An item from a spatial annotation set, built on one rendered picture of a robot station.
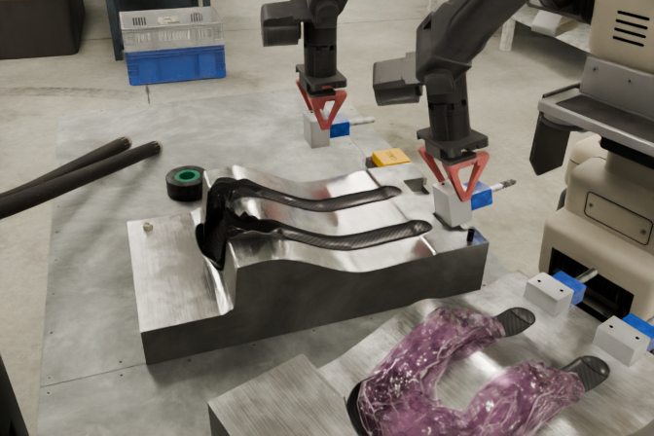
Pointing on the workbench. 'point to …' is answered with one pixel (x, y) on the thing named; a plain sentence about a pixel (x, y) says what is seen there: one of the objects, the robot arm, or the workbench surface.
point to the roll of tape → (185, 183)
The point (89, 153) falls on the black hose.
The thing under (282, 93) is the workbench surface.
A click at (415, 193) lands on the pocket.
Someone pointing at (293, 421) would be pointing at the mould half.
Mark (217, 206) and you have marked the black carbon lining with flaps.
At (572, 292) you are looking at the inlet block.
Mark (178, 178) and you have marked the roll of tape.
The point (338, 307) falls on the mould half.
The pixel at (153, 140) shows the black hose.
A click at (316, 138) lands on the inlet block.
